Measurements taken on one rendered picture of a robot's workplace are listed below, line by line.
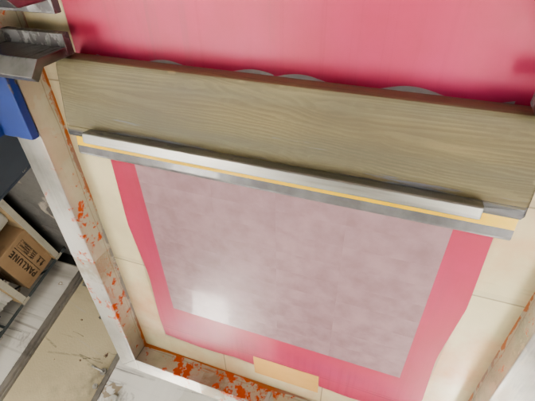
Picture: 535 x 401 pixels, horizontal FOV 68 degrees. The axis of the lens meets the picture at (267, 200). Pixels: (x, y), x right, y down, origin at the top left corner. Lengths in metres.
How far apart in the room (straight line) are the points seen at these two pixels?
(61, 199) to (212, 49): 0.28
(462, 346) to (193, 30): 0.43
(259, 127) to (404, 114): 0.11
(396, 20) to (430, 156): 0.10
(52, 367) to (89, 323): 0.51
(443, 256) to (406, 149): 0.14
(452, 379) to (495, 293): 0.16
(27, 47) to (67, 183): 0.17
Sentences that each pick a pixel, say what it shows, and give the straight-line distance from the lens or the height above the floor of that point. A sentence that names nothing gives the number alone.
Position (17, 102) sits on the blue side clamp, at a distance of 0.47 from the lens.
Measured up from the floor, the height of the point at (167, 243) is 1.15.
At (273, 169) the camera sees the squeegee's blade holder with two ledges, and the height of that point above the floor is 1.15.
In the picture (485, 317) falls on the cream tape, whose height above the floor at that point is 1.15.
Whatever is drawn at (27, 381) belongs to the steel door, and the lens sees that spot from 4.90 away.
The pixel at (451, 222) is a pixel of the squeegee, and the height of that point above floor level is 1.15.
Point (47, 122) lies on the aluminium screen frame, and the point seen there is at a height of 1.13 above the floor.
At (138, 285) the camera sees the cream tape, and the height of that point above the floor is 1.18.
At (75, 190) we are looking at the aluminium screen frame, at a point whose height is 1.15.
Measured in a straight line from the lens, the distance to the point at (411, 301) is 0.47.
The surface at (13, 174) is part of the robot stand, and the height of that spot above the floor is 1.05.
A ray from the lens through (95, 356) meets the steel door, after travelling 4.62.
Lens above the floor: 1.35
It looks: 34 degrees down
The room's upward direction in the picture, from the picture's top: 157 degrees counter-clockwise
